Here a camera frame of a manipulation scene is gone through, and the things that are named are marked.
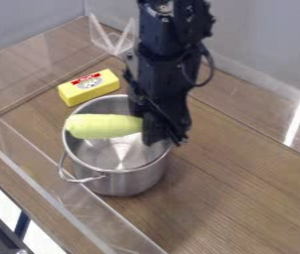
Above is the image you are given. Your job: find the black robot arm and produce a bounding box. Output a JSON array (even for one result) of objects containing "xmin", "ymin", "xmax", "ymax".
[{"xmin": 123, "ymin": 0, "xmax": 216, "ymax": 145}]

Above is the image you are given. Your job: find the dark metal table frame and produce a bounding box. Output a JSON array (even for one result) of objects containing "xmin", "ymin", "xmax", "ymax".
[{"xmin": 0, "ymin": 199, "xmax": 38, "ymax": 254}]

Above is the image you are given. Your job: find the silver metal pot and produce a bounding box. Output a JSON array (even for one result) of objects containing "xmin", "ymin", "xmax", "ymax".
[{"xmin": 59, "ymin": 94, "xmax": 172, "ymax": 196}]

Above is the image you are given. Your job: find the yellow butter block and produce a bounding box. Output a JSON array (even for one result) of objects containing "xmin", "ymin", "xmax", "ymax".
[{"xmin": 58, "ymin": 68, "xmax": 119, "ymax": 107}]

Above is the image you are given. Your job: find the clear acrylic front barrier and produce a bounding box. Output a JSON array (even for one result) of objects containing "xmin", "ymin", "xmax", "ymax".
[{"xmin": 0, "ymin": 95, "xmax": 170, "ymax": 254}]

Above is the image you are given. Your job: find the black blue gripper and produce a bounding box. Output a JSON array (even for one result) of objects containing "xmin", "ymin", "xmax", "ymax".
[{"xmin": 123, "ymin": 6, "xmax": 201, "ymax": 146}]

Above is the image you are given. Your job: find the black cable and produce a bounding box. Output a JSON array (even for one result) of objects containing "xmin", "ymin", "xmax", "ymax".
[{"xmin": 181, "ymin": 43, "xmax": 217, "ymax": 88}]

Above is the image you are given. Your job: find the clear acrylic corner bracket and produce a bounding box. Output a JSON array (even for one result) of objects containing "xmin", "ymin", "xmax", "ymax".
[{"xmin": 87, "ymin": 14, "xmax": 135, "ymax": 57}]

